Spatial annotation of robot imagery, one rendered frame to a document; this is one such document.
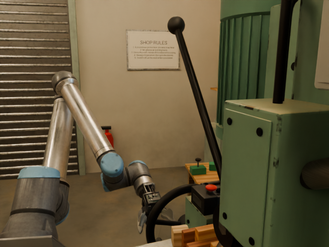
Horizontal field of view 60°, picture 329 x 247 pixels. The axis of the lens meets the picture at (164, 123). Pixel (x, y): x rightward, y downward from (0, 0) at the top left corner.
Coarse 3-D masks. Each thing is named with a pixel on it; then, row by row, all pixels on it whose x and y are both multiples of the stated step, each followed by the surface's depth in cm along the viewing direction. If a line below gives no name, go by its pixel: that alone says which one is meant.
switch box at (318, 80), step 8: (328, 0) 21; (328, 8) 21; (328, 16) 21; (328, 24) 21; (320, 32) 22; (328, 32) 21; (320, 40) 22; (328, 40) 21; (320, 48) 22; (328, 48) 21; (320, 56) 22; (328, 56) 21; (320, 64) 22; (328, 64) 21; (320, 72) 22; (328, 72) 21; (320, 80) 22; (328, 80) 21; (320, 88) 22; (328, 88) 21
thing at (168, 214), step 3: (162, 210) 117; (165, 210) 116; (168, 210) 114; (171, 210) 113; (162, 213) 117; (165, 213) 116; (168, 213) 115; (171, 213) 114; (162, 216) 116; (165, 216) 116; (168, 216) 115; (171, 216) 114; (165, 219) 116; (168, 219) 114; (171, 219) 114; (174, 219) 115
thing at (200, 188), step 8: (200, 184) 82; (216, 184) 81; (192, 192) 78; (200, 192) 74; (208, 192) 74; (216, 192) 76; (192, 200) 78; (200, 200) 73; (208, 200) 72; (216, 200) 72; (200, 208) 74; (208, 208) 72
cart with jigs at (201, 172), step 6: (198, 162) 212; (210, 162) 222; (192, 168) 210; (198, 168) 210; (204, 168) 211; (210, 168) 218; (192, 174) 210; (198, 174) 211; (204, 174) 211; (210, 174) 211; (216, 174) 211; (192, 180) 231; (198, 180) 200; (204, 180) 200; (210, 180) 200; (216, 180) 200
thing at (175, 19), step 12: (168, 24) 55; (180, 24) 55; (180, 36) 54; (180, 48) 53; (192, 72) 50; (192, 84) 49; (204, 108) 47; (204, 120) 46; (216, 144) 44; (216, 156) 44; (216, 168) 43; (216, 216) 40; (216, 228) 41; (228, 240) 38
